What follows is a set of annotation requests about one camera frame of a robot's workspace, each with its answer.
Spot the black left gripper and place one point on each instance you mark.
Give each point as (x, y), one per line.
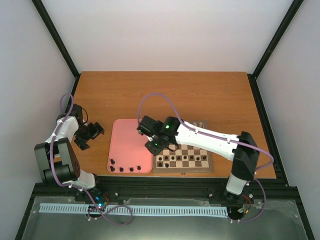
(81, 142)

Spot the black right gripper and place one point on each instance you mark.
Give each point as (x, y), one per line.
(155, 151)

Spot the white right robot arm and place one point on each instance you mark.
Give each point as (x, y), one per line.
(240, 149)

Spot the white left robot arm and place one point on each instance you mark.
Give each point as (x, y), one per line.
(56, 159)

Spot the white chess pieces row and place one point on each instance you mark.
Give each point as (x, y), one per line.
(199, 123)

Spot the left controller board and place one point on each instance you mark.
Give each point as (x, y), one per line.
(101, 202)

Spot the controller board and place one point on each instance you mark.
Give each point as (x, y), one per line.
(101, 202)
(238, 212)

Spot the right controller board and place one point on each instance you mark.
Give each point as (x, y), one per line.
(238, 212)

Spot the wooden chessboard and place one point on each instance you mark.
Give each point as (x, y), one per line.
(184, 166)

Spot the pink plastic tray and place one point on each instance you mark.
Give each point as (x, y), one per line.
(127, 148)

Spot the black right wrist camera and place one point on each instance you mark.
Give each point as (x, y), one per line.
(148, 126)

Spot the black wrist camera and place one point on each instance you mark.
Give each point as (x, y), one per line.
(79, 113)
(148, 126)

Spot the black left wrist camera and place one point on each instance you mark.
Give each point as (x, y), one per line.
(79, 113)

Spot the light blue cable duct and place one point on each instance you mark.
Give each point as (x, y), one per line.
(137, 210)

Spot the black aluminium frame rail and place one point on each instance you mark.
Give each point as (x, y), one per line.
(118, 189)

